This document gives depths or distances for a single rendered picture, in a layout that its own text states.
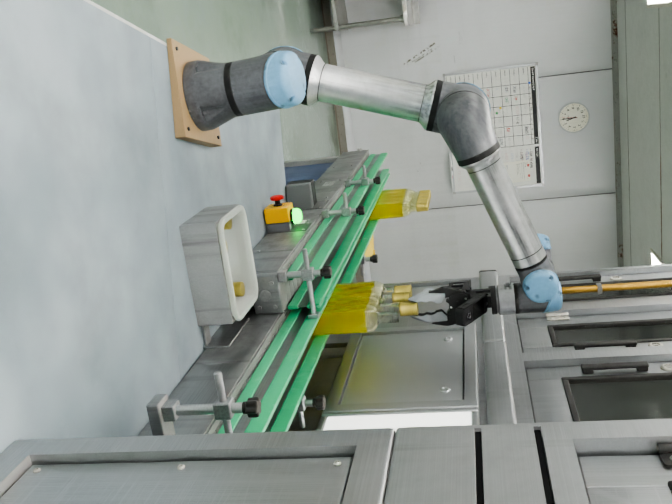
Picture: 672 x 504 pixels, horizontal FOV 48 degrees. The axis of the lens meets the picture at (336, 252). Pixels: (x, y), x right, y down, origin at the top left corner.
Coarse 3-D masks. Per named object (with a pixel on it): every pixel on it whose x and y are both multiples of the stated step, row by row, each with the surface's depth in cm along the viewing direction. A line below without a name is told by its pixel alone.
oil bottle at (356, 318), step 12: (324, 312) 183; (336, 312) 182; (348, 312) 181; (360, 312) 180; (372, 312) 180; (324, 324) 182; (336, 324) 182; (348, 324) 181; (360, 324) 181; (372, 324) 180
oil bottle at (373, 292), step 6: (366, 288) 196; (372, 288) 195; (336, 294) 194; (342, 294) 193; (348, 294) 193; (354, 294) 192; (360, 294) 192; (366, 294) 191; (372, 294) 191; (378, 294) 192
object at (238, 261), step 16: (240, 208) 164; (224, 224) 153; (240, 224) 168; (224, 240) 153; (240, 240) 169; (224, 256) 153; (240, 256) 170; (240, 272) 171; (256, 288) 172; (240, 304) 166
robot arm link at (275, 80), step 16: (240, 64) 157; (256, 64) 156; (272, 64) 154; (288, 64) 155; (240, 80) 156; (256, 80) 155; (272, 80) 154; (288, 80) 155; (304, 80) 163; (240, 96) 156; (256, 96) 156; (272, 96) 156; (288, 96) 156; (304, 96) 162; (256, 112) 161
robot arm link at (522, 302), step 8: (520, 288) 180; (560, 288) 178; (520, 296) 179; (560, 296) 178; (520, 304) 179; (528, 304) 179; (536, 304) 179; (544, 304) 178; (552, 304) 178; (560, 304) 178; (520, 312) 181; (528, 312) 181; (536, 312) 181; (544, 312) 181
